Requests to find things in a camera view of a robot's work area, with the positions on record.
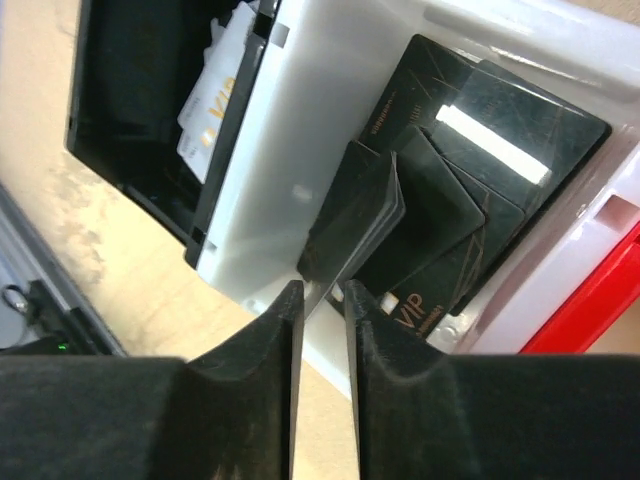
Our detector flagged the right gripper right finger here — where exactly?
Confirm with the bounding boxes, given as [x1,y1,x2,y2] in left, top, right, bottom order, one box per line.
[344,280,639,479]

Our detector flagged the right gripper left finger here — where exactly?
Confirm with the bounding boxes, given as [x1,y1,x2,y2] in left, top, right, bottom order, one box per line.
[1,281,304,479]

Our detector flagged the dark grey card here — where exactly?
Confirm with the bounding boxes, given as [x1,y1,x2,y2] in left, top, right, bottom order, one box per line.
[298,142,405,294]

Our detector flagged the black cards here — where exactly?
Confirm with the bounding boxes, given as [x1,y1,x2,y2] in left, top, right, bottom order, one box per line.
[357,34,612,339]

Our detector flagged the silver cards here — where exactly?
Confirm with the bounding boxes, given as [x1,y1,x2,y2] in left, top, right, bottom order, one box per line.
[177,1,258,182]

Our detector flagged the red bin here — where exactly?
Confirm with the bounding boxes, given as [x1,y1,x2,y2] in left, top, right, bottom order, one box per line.
[520,226,639,354]

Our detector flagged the white bin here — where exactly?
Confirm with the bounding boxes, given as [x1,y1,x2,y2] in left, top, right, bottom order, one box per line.
[189,1,639,394]

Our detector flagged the black bin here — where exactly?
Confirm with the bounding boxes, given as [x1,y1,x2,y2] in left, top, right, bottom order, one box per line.
[66,0,280,266]

